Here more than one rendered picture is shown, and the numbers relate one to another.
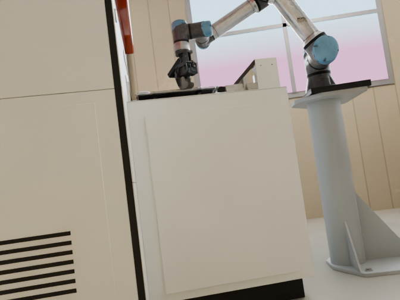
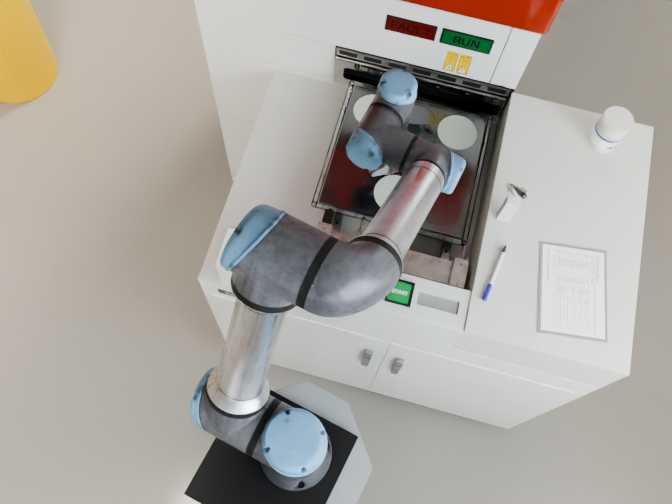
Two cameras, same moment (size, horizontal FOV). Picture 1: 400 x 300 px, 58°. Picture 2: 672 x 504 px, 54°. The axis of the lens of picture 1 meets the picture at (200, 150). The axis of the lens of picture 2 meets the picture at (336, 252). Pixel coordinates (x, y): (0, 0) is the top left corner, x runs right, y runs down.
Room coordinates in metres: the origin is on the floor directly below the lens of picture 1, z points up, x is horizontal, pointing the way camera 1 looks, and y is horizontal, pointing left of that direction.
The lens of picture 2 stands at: (1.86, -0.75, 2.31)
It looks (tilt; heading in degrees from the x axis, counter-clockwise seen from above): 68 degrees down; 107
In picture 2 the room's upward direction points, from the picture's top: 7 degrees clockwise
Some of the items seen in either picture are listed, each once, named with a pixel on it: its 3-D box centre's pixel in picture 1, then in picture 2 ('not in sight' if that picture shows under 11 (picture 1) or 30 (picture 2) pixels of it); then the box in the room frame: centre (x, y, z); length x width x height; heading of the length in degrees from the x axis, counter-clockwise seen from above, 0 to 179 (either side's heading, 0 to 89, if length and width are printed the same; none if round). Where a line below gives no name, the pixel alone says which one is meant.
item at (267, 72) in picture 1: (249, 91); (341, 288); (1.74, -0.28, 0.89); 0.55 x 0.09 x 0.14; 8
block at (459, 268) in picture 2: not in sight; (457, 276); (1.97, -0.14, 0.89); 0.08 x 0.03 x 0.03; 98
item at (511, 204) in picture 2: not in sight; (512, 197); (2.01, 0.02, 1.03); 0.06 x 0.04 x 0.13; 98
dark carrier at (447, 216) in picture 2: (174, 100); (405, 158); (1.75, 0.09, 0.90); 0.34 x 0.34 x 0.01; 8
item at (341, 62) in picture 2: (131, 104); (417, 88); (1.71, 0.30, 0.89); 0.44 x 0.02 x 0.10; 8
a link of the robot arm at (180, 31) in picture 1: (180, 33); (394, 99); (1.71, 0.02, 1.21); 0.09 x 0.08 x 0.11; 86
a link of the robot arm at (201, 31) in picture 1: (200, 31); (380, 141); (1.72, -0.08, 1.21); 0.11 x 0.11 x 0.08; 86
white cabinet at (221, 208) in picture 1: (206, 196); (400, 274); (1.84, 0.00, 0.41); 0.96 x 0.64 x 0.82; 8
